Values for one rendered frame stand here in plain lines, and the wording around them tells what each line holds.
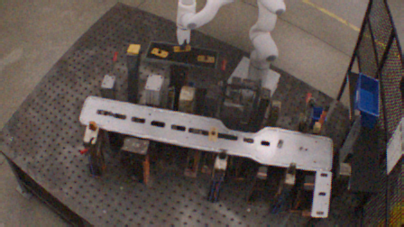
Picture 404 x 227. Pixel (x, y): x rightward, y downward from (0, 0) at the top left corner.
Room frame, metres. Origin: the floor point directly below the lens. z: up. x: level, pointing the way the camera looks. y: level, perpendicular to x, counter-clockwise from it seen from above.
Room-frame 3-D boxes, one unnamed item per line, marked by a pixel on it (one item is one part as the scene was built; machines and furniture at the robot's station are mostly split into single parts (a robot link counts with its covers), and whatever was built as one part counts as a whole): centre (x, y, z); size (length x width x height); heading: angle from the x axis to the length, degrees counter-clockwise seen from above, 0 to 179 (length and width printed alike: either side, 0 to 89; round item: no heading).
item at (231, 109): (1.65, -0.18, 0.94); 0.18 x 0.13 x 0.49; 87
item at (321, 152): (1.45, -0.05, 1.00); 1.38 x 0.22 x 0.02; 87
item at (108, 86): (1.65, 0.51, 0.88); 0.11 x 0.10 x 0.36; 177
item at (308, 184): (1.24, -0.60, 0.84); 0.11 x 0.10 x 0.28; 177
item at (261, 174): (1.27, -0.33, 0.84); 0.11 x 0.08 x 0.29; 177
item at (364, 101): (1.77, -0.98, 1.10); 0.30 x 0.17 x 0.13; 169
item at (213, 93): (1.65, -0.05, 0.89); 0.13 x 0.11 x 0.38; 177
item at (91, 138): (1.29, 0.53, 0.88); 0.15 x 0.11 x 0.36; 177
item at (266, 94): (1.66, -0.30, 0.91); 0.07 x 0.05 x 0.42; 177
